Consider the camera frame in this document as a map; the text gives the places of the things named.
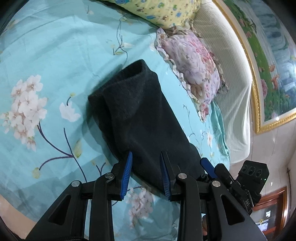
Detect black pants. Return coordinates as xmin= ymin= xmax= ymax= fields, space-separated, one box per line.
xmin=88 ymin=60 xmax=204 ymax=191

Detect person's right hand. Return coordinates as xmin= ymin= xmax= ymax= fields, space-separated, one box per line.
xmin=202 ymin=215 xmax=207 ymax=236

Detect wooden framed door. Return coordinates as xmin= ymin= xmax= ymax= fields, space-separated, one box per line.
xmin=251 ymin=186 xmax=288 ymax=236

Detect striped white headboard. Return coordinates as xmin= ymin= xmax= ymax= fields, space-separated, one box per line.
xmin=194 ymin=1 xmax=252 ymax=165

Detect pink floral pillow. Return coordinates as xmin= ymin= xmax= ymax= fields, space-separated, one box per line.
xmin=155 ymin=26 xmax=229 ymax=122

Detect gold framed landscape painting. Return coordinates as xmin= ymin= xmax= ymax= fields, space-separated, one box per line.
xmin=214 ymin=1 xmax=295 ymax=133

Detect turquoise floral bed sheet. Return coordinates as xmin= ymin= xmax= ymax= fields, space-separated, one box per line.
xmin=1 ymin=1 xmax=229 ymax=238

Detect yellow cartoon print pillow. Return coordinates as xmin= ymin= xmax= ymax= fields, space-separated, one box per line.
xmin=111 ymin=0 xmax=201 ymax=29

